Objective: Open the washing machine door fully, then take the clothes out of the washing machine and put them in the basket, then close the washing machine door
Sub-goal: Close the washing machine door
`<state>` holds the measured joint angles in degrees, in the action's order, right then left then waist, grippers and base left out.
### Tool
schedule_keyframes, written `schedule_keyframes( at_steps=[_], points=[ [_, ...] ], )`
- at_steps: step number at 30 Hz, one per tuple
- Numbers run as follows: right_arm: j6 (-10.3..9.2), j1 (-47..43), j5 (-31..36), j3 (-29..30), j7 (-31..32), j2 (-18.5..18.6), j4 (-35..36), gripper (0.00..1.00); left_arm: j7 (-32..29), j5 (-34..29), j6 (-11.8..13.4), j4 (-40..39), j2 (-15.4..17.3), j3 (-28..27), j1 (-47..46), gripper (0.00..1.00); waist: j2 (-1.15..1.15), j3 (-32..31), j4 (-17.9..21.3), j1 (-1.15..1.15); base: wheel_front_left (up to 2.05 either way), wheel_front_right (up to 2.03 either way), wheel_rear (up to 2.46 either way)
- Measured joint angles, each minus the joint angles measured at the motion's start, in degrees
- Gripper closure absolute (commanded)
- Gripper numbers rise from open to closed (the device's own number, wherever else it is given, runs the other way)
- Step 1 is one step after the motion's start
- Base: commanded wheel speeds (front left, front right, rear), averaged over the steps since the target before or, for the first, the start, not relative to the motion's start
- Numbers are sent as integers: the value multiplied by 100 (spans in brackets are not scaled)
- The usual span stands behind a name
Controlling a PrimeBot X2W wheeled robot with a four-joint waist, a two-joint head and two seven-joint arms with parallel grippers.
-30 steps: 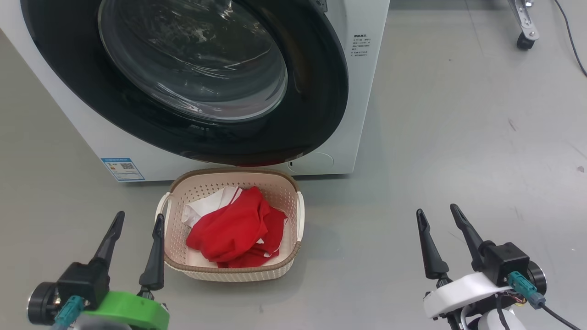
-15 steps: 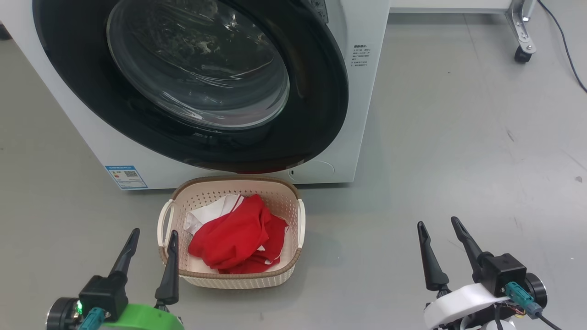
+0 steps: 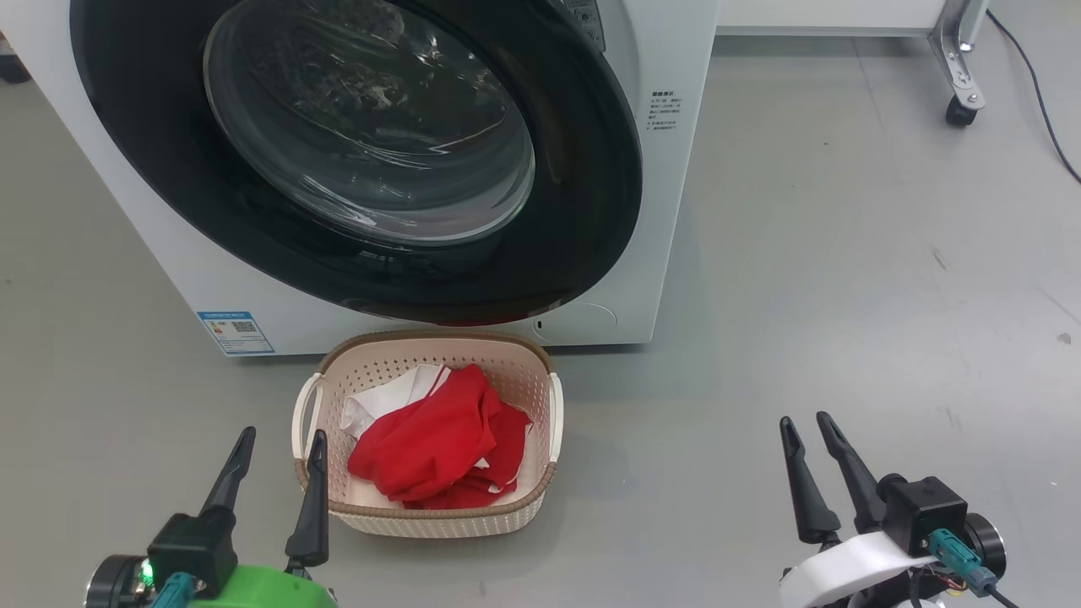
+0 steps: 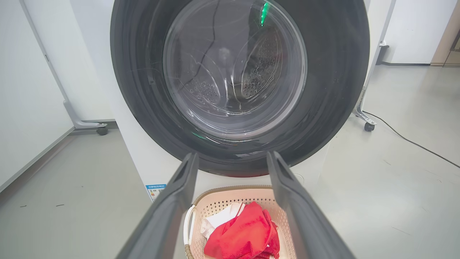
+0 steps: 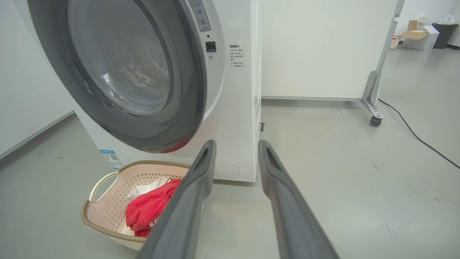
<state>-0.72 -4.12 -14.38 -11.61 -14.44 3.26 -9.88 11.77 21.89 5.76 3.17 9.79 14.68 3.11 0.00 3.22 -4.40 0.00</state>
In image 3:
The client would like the silver metal frame leg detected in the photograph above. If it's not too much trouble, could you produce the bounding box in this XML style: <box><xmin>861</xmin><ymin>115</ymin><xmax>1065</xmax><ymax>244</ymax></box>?
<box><xmin>928</xmin><ymin>0</ymin><xmax>990</xmax><ymax>106</ymax></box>

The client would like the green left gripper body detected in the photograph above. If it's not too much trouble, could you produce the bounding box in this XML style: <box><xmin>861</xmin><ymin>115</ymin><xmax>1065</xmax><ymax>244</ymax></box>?
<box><xmin>190</xmin><ymin>563</ymin><xmax>339</xmax><ymax>608</ymax></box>

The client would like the stainless steel washing machine drum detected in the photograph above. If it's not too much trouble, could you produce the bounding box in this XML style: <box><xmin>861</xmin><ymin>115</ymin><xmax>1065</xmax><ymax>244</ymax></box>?
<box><xmin>203</xmin><ymin>0</ymin><xmax>536</xmax><ymax>247</ymax></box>

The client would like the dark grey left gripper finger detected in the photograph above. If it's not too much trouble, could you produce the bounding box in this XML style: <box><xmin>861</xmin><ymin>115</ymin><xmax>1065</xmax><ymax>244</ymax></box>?
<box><xmin>285</xmin><ymin>429</ymin><xmax>331</xmax><ymax>569</ymax></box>
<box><xmin>200</xmin><ymin>426</ymin><xmax>257</xmax><ymax>517</ymax></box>

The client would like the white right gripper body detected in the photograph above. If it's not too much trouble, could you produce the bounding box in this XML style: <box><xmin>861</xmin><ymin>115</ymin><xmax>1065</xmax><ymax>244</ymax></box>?
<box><xmin>779</xmin><ymin>532</ymin><xmax>938</xmax><ymax>608</ymax></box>

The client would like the grey washing machine door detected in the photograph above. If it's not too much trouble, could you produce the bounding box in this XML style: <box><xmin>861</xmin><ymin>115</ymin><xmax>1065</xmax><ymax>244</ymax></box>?
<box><xmin>69</xmin><ymin>0</ymin><xmax>645</xmax><ymax>327</ymax></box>

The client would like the white front-load washing machine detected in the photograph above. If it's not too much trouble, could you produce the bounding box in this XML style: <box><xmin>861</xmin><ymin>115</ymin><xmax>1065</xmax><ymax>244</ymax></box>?
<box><xmin>0</xmin><ymin>0</ymin><xmax>720</xmax><ymax>358</ymax></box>

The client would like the white cabinet panel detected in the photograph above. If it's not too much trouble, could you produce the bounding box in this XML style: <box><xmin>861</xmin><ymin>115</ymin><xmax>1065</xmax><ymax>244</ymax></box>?
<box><xmin>716</xmin><ymin>0</ymin><xmax>952</xmax><ymax>37</ymax></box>

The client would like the teal camera cable plug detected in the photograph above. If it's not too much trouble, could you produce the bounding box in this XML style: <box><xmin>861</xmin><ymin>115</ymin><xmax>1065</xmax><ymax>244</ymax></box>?
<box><xmin>151</xmin><ymin>572</ymin><xmax>200</xmax><ymax>608</ymax></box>
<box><xmin>928</xmin><ymin>529</ymin><xmax>999</xmax><ymax>597</ymax></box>

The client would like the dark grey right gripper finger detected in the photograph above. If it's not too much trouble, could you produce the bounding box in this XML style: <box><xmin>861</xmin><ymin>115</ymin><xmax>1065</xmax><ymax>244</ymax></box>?
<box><xmin>815</xmin><ymin>411</ymin><xmax>888</xmax><ymax>535</ymax></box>
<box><xmin>778</xmin><ymin>416</ymin><xmax>842</xmax><ymax>546</ymax></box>

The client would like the black floor cable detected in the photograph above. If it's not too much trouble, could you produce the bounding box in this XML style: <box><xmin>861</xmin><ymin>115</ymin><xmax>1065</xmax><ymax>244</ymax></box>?
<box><xmin>986</xmin><ymin>8</ymin><xmax>1081</xmax><ymax>185</ymax></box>

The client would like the blue energy label sticker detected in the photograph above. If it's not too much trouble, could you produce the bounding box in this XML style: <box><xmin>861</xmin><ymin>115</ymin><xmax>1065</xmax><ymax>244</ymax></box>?
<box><xmin>197</xmin><ymin>310</ymin><xmax>277</xmax><ymax>357</ymax></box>

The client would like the cream perforated laundry basket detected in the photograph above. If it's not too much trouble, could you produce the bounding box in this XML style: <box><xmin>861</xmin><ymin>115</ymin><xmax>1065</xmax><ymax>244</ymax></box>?
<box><xmin>291</xmin><ymin>330</ymin><xmax>565</xmax><ymax>540</ymax></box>

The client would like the round white filter cover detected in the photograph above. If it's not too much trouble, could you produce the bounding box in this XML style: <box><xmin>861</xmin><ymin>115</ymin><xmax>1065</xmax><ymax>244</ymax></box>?
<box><xmin>532</xmin><ymin>302</ymin><xmax>618</xmax><ymax>344</ymax></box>

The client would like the red and white garment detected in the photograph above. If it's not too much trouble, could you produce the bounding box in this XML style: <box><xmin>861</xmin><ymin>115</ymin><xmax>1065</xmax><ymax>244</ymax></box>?
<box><xmin>340</xmin><ymin>363</ymin><xmax>534</xmax><ymax>511</ymax></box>

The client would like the black text notice sticker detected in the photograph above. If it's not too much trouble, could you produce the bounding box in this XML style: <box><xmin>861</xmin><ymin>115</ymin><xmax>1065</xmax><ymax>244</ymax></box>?
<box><xmin>648</xmin><ymin>90</ymin><xmax>684</xmax><ymax>134</ymax></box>

